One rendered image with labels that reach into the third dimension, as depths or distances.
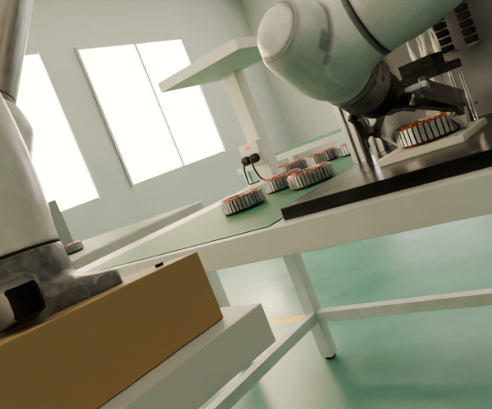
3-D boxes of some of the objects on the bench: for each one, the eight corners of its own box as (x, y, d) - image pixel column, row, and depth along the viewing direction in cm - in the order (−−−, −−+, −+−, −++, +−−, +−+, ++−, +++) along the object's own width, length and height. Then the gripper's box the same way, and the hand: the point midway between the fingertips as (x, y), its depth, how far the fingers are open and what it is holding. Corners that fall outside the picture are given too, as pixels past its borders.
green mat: (269, 226, 90) (268, 226, 90) (77, 276, 129) (76, 275, 129) (438, 122, 161) (438, 122, 161) (282, 174, 200) (282, 174, 200)
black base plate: (830, 78, 49) (824, 53, 48) (284, 221, 90) (279, 208, 90) (755, 40, 84) (751, 27, 84) (389, 155, 126) (386, 146, 125)
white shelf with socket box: (289, 180, 163) (235, 37, 159) (206, 207, 187) (157, 83, 183) (340, 153, 190) (294, 31, 185) (262, 180, 214) (220, 71, 209)
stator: (453, 135, 86) (446, 113, 85) (390, 154, 93) (383, 135, 92) (472, 122, 94) (464, 102, 94) (412, 141, 101) (406, 122, 101)
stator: (255, 207, 125) (249, 192, 124) (216, 220, 130) (210, 206, 129) (272, 195, 135) (267, 182, 134) (235, 208, 140) (230, 195, 139)
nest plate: (464, 141, 83) (462, 134, 83) (378, 167, 93) (376, 161, 93) (487, 123, 94) (485, 116, 94) (408, 148, 104) (407, 142, 104)
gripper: (304, 135, 85) (374, 167, 101) (446, 80, 70) (504, 129, 86) (300, 92, 87) (370, 131, 103) (439, 31, 72) (496, 87, 88)
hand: (426, 127), depth 93 cm, fingers closed on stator, 11 cm apart
